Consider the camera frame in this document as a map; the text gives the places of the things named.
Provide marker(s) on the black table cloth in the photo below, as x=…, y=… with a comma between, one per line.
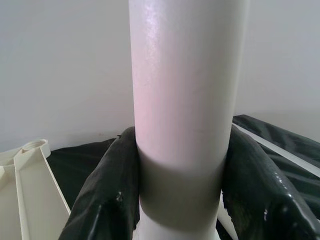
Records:
x=287, y=140

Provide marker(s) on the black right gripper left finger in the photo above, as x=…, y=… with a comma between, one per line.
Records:
x=110, y=187

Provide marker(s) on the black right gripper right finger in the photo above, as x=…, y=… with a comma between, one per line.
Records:
x=262, y=200

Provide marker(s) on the white plastic children table top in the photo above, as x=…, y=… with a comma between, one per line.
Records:
x=30, y=187

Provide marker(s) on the white plastic table leg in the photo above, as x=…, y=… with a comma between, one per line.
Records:
x=185, y=75

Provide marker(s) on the long white strip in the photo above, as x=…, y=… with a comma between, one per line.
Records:
x=295, y=157

